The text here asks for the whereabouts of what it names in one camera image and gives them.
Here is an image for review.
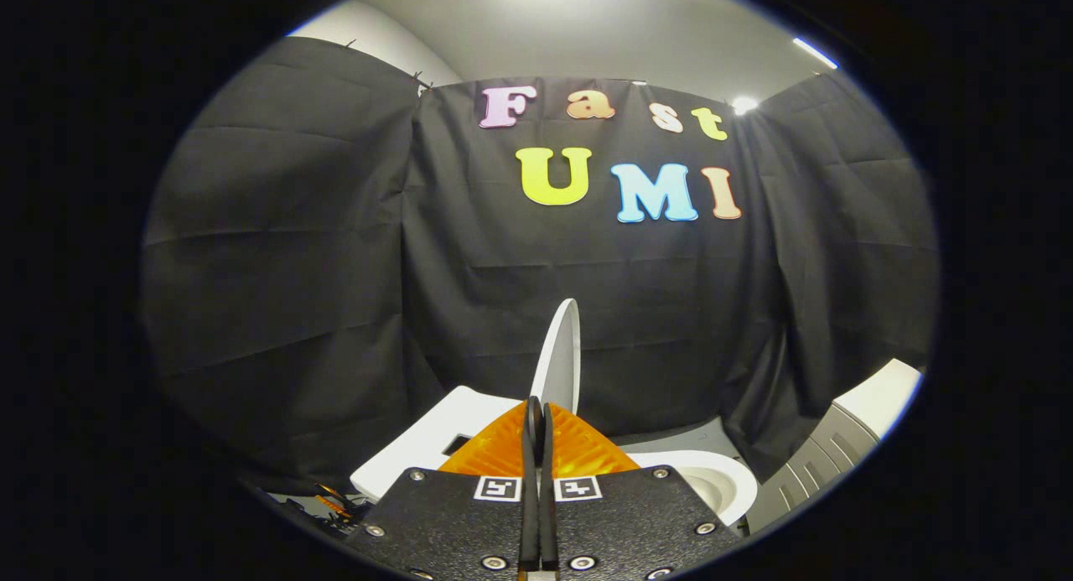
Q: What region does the bundle of orange black cables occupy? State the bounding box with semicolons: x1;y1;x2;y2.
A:
283;480;371;538

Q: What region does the black backdrop cloth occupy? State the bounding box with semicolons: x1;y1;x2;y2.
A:
138;36;940;500

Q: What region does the grey cabinet with white top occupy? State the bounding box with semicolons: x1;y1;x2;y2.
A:
744;358;925;537

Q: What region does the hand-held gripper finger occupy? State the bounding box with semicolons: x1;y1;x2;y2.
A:
344;396;542;580
540;402;740;580

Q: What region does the narrow ceiling light panel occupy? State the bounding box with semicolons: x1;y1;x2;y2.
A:
791;37;840;70

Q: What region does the white toilet lid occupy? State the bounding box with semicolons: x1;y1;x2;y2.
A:
529;298;582;419

